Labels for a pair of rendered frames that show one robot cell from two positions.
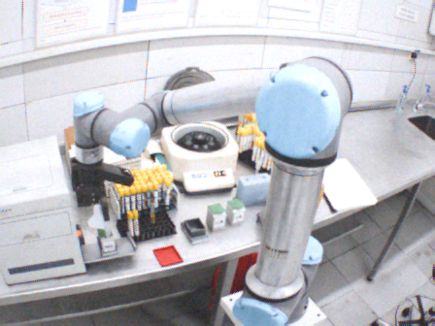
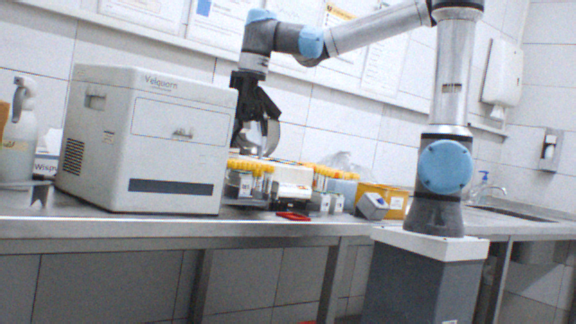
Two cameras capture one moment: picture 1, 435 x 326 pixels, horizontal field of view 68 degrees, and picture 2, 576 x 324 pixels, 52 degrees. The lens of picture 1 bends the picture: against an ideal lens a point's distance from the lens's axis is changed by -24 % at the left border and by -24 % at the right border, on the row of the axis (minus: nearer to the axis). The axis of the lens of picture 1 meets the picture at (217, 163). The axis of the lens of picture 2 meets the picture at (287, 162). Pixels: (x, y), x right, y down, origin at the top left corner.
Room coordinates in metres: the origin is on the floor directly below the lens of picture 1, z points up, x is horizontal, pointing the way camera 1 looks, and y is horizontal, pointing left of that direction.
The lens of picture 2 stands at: (-0.72, 0.53, 1.10)
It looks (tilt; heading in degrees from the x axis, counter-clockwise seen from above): 3 degrees down; 346
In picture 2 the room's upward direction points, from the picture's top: 10 degrees clockwise
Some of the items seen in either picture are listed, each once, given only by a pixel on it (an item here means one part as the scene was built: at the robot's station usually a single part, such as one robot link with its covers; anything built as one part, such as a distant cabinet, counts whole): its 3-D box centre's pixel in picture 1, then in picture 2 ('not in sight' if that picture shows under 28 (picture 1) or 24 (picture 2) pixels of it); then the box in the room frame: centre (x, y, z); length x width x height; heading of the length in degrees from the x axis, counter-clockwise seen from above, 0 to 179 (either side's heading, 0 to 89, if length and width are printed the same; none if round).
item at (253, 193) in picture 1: (252, 191); (340, 195); (1.08, -0.12, 0.92); 0.10 x 0.07 x 0.10; 117
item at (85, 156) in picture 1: (89, 149); (254, 65); (0.72, 0.29, 1.24); 0.08 x 0.08 x 0.05
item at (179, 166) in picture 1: (199, 153); (274, 177); (1.24, 0.06, 0.94); 0.30 x 0.24 x 0.12; 23
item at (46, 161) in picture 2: not in sight; (61, 152); (0.97, 0.72, 0.94); 0.22 x 0.12 x 0.13; 126
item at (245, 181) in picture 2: (106, 241); (239, 184); (0.73, 0.27, 0.95); 0.05 x 0.04 x 0.06; 32
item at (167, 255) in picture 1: (167, 255); (293, 216); (0.79, 0.10, 0.88); 0.07 x 0.07 x 0.01; 32
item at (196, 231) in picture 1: (194, 228); (305, 207); (0.90, 0.04, 0.89); 0.09 x 0.05 x 0.04; 29
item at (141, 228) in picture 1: (145, 215); (259, 188); (0.88, 0.19, 0.93); 0.17 x 0.09 x 0.11; 122
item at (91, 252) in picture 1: (100, 248); (231, 194); (0.72, 0.29, 0.92); 0.21 x 0.07 x 0.05; 122
